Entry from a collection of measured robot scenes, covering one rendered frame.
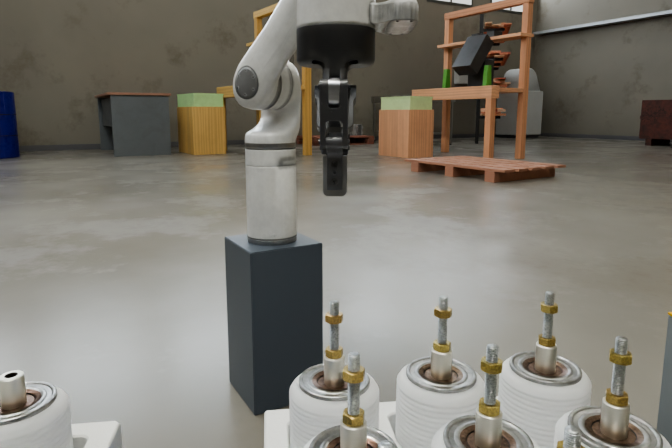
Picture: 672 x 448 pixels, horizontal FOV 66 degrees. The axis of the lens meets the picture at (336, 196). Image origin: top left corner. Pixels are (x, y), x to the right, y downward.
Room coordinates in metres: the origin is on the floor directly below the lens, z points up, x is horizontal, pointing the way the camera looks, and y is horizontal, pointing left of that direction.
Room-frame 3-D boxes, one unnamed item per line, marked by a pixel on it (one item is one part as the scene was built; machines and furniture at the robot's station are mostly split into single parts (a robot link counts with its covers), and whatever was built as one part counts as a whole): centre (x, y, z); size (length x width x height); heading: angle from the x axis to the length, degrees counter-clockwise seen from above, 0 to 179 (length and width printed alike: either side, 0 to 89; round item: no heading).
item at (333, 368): (0.52, 0.00, 0.26); 0.02 x 0.02 x 0.03
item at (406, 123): (6.48, -1.41, 0.93); 1.39 x 1.24 x 1.86; 29
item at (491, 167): (4.64, -1.29, 0.05); 1.20 x 0.82 x 0.11; 31
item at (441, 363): (0.53, -0.11, 0.26); 0.02 x 0.02 x 0.03
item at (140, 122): (7.28, 2.82, 0.39); 1.48 x 0.76 x 0.79; 30
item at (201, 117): (7.03, 1.25, 1.00); 1.54 x 1.38 x 2.00; 30
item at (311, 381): (0.52, 0.00, 0.25); 0.08 x 0.08 x 0.01
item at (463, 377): (0.53, -0.11, 0.25); 0.08 x 0.08 x 0.01
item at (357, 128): (9.28, 0.02, 0.17); 1.20 x 0.83 x 0.34; 120
